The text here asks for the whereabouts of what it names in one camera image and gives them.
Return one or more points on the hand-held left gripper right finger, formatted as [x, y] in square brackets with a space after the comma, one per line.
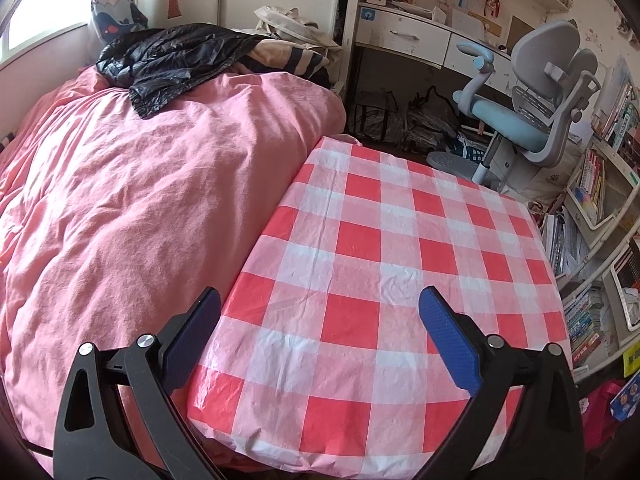
[450, 345]

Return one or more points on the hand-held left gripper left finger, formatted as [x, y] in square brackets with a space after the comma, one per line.
[192, 340]

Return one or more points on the red checkered tablecloth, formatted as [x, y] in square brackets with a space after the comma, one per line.
[350, 310]

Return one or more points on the stack of colourful books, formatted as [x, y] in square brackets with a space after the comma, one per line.
[585, 325]

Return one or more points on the pink duvet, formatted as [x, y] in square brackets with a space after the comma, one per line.
[125, 210]

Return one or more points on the pile of paper booklets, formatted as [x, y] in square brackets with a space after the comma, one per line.
[562, 245]

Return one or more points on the pink bag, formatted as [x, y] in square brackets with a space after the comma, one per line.
[600, 415]

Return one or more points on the white bookshelf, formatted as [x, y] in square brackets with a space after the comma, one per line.
[600, 232]

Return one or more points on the white fabric bag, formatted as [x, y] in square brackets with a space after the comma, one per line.
[552, 180]

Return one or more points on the row of thin colourful books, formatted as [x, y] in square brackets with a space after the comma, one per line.
[592, 185]

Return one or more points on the clear plastic storage bag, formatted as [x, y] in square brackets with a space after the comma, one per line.
[375, 117]
[430, 122]

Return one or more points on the black puffer jacket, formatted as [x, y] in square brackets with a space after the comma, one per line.
[165, 55]

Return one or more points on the row of upright books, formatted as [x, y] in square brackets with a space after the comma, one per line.
[620, 110]

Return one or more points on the grey and blue office chair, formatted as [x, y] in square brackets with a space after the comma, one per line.
[545, 50]

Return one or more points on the white desk with drawers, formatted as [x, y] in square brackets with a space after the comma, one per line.
[400, 30]

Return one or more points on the pink curtain with whale print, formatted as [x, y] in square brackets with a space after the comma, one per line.
[115, 20]

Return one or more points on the cream tote bag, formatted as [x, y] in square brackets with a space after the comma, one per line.
[285, 20]

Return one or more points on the window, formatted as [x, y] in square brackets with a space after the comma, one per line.
[45, 15]

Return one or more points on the wall poster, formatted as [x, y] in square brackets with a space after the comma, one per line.
[492, 2]

